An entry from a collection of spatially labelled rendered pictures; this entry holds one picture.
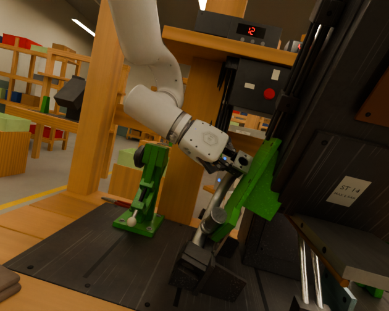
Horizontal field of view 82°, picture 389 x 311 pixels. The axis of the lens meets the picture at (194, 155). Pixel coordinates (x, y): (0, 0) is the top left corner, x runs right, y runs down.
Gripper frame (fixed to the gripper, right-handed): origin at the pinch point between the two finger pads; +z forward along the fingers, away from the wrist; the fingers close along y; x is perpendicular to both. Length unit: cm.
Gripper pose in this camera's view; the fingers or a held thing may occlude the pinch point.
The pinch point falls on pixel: (236, 165)
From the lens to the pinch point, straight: 58.1
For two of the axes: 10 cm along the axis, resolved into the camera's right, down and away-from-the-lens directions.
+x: -3.2, 5.1, 8.0
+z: 8.4, 5.4, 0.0
